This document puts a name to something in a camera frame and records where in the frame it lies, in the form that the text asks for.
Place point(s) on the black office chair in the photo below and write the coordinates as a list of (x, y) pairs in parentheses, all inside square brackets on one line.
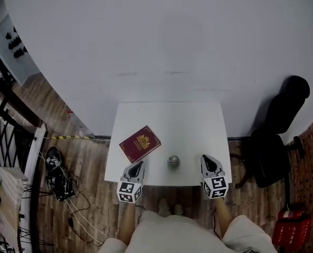
[(272, 154)]

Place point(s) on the small metal jar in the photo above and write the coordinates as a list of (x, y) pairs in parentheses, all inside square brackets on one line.
[(173, 165)]

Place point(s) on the white table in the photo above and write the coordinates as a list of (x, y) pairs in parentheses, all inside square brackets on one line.
[(188, 125)]

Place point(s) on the person's left shoe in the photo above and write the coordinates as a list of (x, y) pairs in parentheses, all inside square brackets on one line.
[(163, 207)]

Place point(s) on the red fire extinguisher box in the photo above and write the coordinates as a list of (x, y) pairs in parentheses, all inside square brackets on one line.
[(292, 232)]

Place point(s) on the group of black caps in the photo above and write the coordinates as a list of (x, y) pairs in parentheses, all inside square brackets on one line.
[(16, 45)]

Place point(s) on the black metal railing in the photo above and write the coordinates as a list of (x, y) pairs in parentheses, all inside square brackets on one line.
[(21, 109)]

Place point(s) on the large clear water bottle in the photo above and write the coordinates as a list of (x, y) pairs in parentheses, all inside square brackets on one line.
[(79, 122)]

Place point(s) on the table with pale cloth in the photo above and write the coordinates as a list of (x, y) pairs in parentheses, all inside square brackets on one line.
[(11, 202)]

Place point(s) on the person's left forearm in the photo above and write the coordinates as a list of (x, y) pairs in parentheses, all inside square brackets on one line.
[(127, 223)]

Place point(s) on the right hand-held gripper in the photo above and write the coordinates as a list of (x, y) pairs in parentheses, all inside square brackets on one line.
[(215, 187)]

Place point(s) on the person's right forearm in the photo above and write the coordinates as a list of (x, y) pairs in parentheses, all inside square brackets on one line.
[(223, 217)]

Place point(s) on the maroon book gold ornament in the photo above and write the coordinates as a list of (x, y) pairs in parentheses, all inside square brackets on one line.
[(140, 144)]

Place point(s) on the red fire extinguisher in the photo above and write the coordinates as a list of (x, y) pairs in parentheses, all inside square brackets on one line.
[(290, 214)]

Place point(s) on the yellow black striped tape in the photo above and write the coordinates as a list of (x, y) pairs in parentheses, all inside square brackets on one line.
[(71, 137)]

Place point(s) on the person's cream clothing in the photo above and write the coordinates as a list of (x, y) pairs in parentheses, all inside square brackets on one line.
[(177, 236)]

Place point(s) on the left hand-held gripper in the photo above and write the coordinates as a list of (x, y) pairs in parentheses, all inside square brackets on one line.
[(128, 191)]

